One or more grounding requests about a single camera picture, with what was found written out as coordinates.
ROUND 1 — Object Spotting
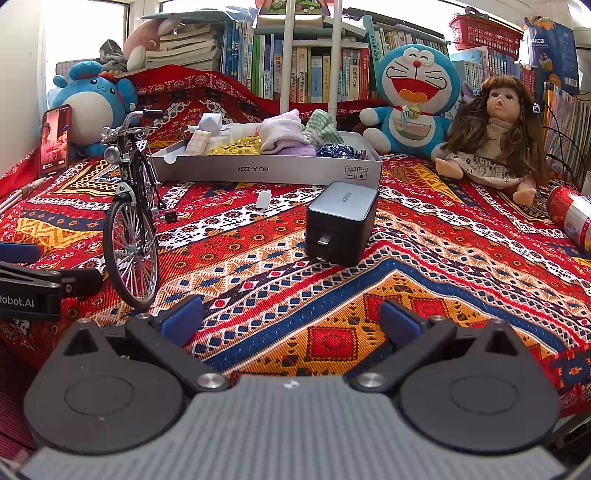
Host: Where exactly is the brown haired doll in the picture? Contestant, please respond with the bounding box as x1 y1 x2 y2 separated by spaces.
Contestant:
431 75 551 205

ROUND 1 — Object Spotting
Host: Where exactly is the small purple plush toy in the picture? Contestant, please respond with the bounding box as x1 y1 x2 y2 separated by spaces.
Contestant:
271 141 318 157

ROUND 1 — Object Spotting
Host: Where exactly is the white cardboard box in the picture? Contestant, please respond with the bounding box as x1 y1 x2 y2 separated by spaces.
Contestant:
151 130 383 188

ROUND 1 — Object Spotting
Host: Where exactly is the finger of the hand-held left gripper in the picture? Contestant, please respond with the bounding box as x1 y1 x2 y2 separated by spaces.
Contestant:
0 261 103 298
0 243 41 265

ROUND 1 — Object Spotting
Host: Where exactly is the blue floral cloth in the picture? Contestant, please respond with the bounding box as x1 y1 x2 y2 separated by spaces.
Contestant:
316 143 369 161

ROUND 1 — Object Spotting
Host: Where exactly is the colourful paper house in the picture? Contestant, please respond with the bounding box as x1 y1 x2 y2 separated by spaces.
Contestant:
255 0 332 29

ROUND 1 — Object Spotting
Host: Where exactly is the red plastic basket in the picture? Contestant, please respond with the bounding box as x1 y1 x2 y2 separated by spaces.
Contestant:
449 13 526 50

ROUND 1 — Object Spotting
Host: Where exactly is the white paper origami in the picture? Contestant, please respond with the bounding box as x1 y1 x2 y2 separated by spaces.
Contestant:
187 113 223 137

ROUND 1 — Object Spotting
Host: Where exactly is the row of thin booklets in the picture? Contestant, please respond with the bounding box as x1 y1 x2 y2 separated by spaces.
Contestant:
542 82 591 186

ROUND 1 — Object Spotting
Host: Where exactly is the metal model bicycle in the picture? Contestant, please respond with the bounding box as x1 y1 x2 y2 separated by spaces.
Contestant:
102 109 179 311

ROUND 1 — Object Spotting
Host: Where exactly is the pink white plush toy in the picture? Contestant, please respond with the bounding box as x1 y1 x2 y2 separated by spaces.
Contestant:
123 18 177 71

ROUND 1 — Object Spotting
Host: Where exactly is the blue cat plush toy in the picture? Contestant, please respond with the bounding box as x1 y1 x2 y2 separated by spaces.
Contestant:
359 43 463 156

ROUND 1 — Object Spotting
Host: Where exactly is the grey cloth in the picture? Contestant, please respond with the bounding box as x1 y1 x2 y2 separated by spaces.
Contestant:
98 39 129 73

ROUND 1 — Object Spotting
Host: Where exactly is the row of upright books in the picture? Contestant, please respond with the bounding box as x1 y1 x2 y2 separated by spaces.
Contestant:
221 16 539 104

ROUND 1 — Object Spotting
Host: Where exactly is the yellow sequin pouch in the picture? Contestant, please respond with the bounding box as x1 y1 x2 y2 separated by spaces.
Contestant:
207 134 265 156

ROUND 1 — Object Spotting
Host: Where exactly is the green checkered cloth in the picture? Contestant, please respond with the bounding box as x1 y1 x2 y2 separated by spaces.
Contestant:
302 109 345 147

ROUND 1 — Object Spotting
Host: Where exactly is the black cable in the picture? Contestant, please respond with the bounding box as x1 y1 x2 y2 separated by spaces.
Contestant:
545 120 591 185

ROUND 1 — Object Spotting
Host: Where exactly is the stack of lying books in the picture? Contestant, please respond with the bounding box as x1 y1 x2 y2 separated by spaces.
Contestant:
144 22 221 73

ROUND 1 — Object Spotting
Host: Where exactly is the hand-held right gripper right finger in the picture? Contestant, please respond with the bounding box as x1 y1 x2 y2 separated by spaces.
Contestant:
351 298 532 394

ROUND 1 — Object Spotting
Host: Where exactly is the white pipe rack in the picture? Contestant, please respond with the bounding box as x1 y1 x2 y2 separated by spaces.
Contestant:
278 0 345 117

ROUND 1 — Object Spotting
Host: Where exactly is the black power charger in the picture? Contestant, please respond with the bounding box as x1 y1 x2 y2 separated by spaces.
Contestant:
304 181 380 267

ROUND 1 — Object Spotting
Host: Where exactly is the small beige sachet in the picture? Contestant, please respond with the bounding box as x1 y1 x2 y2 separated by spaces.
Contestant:
184 130 213 156

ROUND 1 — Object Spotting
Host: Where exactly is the smartphone with red screen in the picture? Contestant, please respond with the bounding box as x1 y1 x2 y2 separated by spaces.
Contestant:
39 104 74 177

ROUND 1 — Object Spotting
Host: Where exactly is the red patterned woven blanket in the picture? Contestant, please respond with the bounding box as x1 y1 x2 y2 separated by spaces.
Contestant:
0 65 591 408

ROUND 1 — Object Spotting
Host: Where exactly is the beige cord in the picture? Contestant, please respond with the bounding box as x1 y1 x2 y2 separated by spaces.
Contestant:
0 177 48 212

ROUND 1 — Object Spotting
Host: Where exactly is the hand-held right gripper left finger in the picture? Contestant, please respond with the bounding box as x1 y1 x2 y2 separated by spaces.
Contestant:
60 295 232 394

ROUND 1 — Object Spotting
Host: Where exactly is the red soda can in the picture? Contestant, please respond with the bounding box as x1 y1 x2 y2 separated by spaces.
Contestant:
547 185 591 253

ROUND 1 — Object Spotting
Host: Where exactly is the blue printed box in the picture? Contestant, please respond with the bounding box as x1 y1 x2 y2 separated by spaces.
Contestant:
523 15 581 94

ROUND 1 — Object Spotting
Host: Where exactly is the round blue plush toy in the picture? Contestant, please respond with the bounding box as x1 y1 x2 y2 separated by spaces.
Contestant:
50 60 139 158

